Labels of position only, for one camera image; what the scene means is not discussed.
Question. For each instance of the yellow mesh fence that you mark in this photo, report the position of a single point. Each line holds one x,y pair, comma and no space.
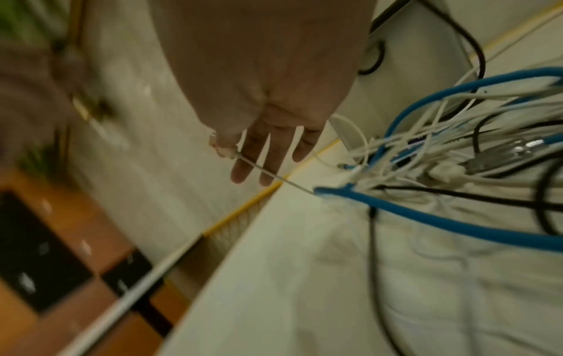
233,240

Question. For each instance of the white side table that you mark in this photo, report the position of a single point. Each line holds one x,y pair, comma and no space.
132,295

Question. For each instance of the black-topped grey drawer box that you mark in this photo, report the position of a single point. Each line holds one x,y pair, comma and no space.
418,52

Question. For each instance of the person's left hand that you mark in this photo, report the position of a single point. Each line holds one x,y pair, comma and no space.
39,90

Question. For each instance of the person's right hand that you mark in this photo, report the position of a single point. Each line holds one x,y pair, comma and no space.
264,69

